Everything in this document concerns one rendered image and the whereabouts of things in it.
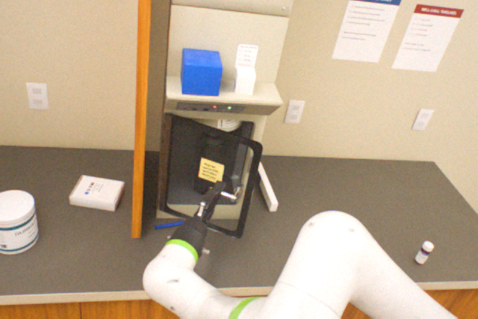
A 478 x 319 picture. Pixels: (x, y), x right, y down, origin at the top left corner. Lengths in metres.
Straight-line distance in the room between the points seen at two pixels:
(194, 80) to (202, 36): 0.13
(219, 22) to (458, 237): 1.29
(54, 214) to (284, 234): 0.81
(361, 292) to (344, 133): 1.36
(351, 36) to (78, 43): 1.04
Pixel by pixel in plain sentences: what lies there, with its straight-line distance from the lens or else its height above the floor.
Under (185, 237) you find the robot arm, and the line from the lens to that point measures 1.12.
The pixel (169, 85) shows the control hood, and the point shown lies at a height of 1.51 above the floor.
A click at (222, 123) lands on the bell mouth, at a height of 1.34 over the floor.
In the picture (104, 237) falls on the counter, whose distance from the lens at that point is 1.53.
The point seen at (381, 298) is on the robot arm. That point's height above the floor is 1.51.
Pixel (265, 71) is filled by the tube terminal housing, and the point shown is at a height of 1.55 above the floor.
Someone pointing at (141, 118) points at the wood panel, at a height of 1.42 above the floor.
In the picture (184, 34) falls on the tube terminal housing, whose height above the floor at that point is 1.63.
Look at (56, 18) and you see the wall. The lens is 1.68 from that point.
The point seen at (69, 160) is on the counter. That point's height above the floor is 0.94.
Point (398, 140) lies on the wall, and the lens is 2.20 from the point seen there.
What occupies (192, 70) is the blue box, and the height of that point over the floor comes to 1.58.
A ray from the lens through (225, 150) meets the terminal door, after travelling 1.27.
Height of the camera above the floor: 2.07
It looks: 34 degrees down
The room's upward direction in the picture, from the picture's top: 11 degrees clockwise
